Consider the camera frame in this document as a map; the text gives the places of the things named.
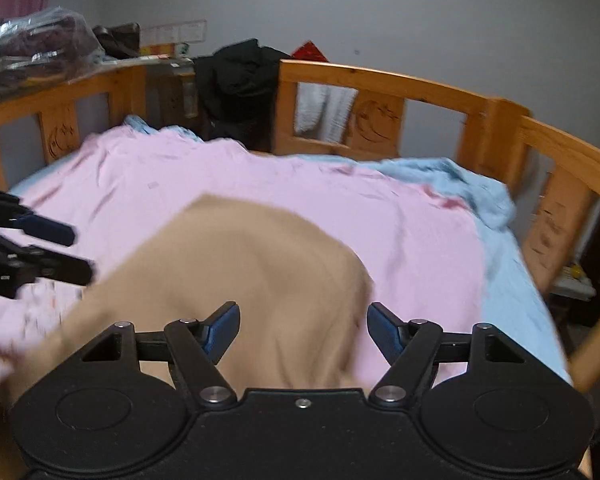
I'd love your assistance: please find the tan khaki jacket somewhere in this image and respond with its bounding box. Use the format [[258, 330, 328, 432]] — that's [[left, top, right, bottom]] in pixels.
[[6, 196, 373, 400]]

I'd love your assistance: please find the clear plastic bag of clothes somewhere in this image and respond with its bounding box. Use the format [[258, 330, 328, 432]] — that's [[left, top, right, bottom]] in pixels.
[[0, 6, 105, 99]]

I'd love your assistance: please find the black clothes pile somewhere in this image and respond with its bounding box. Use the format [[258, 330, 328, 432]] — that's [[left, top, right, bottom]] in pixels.
[[194, 39, 290, 152]]

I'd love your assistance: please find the pink floral quilt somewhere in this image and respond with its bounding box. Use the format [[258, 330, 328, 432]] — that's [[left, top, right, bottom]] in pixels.
[[0, 127, 486, 396]]

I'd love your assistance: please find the light blue bed sheet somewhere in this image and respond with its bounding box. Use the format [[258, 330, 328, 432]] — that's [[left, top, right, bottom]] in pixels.
[[14, 116, 567, 376]]

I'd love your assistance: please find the dark brown bag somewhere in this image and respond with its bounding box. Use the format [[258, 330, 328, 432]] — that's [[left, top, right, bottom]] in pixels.
[[93, 23, 140, 60]]

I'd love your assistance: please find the grey white striped cloth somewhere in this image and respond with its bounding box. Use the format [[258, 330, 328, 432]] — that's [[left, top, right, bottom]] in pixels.
[[294, 82, 358, 144]]

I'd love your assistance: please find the red paper decoration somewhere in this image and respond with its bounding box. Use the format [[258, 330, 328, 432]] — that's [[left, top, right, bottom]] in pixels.
[[291, 41, 328, 63]]

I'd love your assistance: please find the wooden bed frame rail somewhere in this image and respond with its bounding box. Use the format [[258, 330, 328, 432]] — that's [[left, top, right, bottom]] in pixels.
[[0, 58, 600, 480]]

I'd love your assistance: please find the wall paper chart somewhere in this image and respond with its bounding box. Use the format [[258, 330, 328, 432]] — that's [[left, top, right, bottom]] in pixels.
[[140, 20, 207, 47]]

